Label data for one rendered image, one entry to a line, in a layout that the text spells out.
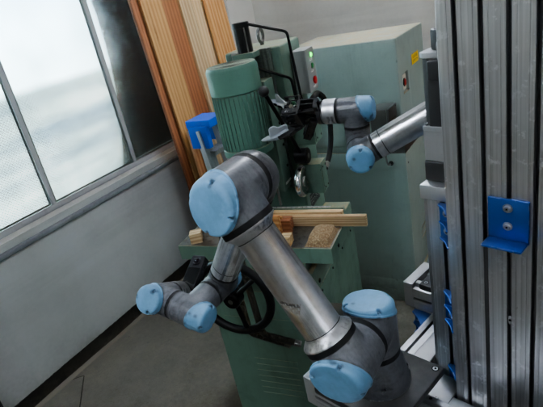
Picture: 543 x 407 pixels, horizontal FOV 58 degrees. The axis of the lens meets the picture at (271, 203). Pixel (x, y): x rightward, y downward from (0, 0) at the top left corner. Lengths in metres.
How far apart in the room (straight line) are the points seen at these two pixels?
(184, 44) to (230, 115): 1.77
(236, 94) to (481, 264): 0.93
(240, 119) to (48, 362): 1.80
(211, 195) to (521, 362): 0.73
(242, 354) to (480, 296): 1.18
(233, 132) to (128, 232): 1.59
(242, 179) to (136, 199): 2.24
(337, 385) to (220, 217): 0.40
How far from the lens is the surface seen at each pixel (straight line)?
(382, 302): 1.11
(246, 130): 1.66
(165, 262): 3.37
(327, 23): 4.02
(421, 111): 1.35
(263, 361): 2.06
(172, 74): 3.20
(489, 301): 1.13
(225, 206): 0.90
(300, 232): 1.76
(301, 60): 1.90
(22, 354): 2.83
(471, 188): 1.01
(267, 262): 0.95
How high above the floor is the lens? 1.70
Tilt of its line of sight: 23 degrees down
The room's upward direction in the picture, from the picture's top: 12 degrees counter-clockwise
